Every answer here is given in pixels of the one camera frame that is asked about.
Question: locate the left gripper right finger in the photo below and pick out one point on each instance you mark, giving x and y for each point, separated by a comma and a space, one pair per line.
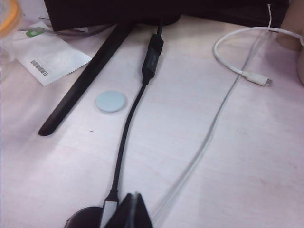
142, 213

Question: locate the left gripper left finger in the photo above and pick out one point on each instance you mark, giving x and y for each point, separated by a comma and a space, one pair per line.
123, 213

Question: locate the beige pulp paper box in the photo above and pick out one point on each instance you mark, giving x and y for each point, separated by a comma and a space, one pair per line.
292, 23

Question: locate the black round puck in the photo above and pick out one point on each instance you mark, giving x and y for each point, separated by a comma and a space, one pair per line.
85, 217

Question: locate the white round sticker disc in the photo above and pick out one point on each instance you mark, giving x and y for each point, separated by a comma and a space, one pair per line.
111, 101

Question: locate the long black flat stick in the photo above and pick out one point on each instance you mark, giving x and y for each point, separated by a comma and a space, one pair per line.
83, 80

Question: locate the white sachet with green logo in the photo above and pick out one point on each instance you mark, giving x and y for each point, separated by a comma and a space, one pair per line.
47, 59

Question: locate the large black desk monitor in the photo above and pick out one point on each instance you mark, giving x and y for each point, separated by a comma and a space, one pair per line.
166, 9

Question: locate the clear container with yellow rim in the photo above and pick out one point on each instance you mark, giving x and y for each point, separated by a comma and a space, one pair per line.
10, 19

